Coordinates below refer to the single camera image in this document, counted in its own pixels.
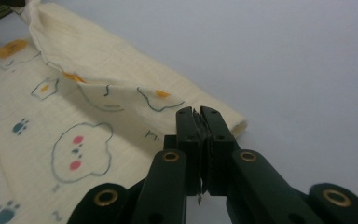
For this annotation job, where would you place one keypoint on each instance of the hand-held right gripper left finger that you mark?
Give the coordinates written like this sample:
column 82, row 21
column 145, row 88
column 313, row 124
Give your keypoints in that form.
column 192, row 137

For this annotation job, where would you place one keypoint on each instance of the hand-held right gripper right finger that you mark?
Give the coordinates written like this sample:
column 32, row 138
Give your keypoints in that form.
column 219, row 137

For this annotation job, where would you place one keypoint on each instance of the cream printed cloth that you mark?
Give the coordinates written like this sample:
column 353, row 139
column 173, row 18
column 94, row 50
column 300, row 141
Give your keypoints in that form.
column 74, row 124

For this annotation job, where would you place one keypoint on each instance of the pale grey table mat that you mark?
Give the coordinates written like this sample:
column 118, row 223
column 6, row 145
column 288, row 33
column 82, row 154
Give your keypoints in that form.
column 292, row 62

